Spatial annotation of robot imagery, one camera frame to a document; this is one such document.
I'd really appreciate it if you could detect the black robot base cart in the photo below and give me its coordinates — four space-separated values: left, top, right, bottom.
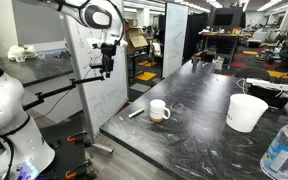
36 120 97 180

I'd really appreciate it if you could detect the cardboard box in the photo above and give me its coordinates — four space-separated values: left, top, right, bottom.
127 27 148 53

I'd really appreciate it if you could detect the clear plastic water jug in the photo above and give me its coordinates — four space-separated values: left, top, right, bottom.
260 124 288 180

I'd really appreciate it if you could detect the white and brown mug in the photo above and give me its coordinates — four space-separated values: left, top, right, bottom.
150 99 171 123

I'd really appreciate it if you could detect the black wall monitor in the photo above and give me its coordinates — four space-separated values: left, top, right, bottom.
214 14 233 26

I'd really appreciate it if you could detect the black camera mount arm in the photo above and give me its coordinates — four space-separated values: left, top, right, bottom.
23 75 104 110

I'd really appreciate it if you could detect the white power strip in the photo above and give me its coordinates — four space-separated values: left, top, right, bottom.
246 78 288 92

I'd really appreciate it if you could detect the green marker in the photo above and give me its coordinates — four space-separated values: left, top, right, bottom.
128 108 145 118

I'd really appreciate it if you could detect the black side table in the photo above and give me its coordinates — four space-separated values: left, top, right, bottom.
0 49 73 87

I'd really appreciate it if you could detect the large whiteboard on stand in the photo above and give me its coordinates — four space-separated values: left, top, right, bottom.
63 0 130 138

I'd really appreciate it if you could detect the wooden high desk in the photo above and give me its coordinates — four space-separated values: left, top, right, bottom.
202 32 249 69

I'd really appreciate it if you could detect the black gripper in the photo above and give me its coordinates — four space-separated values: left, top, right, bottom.
101 44 116 78

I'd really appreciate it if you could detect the black office chair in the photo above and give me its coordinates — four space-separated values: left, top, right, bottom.
236 67 270 81

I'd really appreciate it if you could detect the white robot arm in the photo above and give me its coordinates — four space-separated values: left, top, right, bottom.
0 0 127 180

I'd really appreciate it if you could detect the white cloth bundle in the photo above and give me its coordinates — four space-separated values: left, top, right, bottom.
7 44 37 62

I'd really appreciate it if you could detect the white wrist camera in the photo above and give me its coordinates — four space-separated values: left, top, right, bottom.
87 38 102 49

